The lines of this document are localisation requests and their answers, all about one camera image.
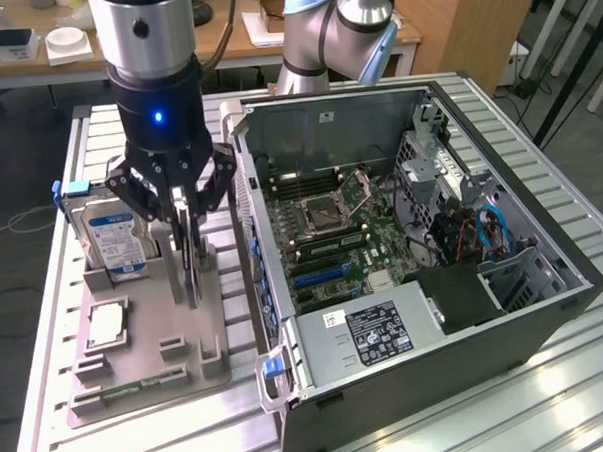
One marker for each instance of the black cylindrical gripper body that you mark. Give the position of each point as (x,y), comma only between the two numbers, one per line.
(161,117)

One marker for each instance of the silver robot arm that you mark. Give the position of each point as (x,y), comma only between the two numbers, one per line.
(143,28)

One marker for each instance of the hard disk with blue caddy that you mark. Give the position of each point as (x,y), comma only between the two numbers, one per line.
(117,244)

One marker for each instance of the thin metal locking lever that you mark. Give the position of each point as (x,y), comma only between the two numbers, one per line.
(300,186)

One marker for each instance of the blue card retention clip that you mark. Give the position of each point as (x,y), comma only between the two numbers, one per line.
(262,288)
(274,328)
(268,308)
(254,253)

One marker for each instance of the black lamp base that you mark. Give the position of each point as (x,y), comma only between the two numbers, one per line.
(203,12)

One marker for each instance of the CPU socket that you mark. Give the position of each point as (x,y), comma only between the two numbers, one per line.
(326,215)

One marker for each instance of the white round dish on box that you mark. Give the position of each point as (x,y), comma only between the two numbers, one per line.
(68,46)

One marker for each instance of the wooden desk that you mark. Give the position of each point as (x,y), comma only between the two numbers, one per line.
(39,72)

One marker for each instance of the white papers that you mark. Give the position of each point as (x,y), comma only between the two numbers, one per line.
(263,30)

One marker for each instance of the silver socket cover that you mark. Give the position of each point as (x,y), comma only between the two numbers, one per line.
(352,194)

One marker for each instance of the silver CPU chip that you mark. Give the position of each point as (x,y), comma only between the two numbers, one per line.
(107,324)

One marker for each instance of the black expansion slot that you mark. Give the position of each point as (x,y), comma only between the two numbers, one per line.
(319,293)
(318,269)

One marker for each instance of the installed labelled RAM stick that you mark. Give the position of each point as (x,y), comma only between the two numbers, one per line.
(337,245)

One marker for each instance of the blue expansion slot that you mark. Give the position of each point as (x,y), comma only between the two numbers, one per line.
(321,280)

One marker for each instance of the white box with dark lid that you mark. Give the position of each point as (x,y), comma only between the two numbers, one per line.
(16,45)

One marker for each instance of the grey plastic parts rack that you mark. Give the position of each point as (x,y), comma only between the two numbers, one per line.
(152,352)

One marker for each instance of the grey cup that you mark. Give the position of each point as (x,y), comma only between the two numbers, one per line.
(43,2)

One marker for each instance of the green Dell motherboard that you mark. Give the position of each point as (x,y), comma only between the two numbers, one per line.
(383,252)

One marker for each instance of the small silver heat sink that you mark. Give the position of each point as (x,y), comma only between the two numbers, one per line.
(380,280)

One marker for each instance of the green loose RAM stick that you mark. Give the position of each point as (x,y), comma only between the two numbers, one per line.
(131,387)

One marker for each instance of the blue case release latch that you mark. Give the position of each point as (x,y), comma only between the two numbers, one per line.
(271,367)

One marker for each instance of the metal disk bay cage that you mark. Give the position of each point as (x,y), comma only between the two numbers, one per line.
(419,171)

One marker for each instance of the grey power supply unit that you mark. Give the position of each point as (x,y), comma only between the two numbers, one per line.
(366,333)

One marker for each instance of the wooden cabinet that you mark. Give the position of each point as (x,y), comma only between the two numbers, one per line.
(473,33)

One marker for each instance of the black open PC case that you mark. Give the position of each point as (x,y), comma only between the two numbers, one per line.
(438,380)

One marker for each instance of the grey metal disk bay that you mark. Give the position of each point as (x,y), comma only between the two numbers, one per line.
(524,281)

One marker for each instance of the black slanted pole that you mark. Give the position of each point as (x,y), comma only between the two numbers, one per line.
(570,84)

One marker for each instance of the white table frame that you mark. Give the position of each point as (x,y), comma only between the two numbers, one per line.
(567,4)

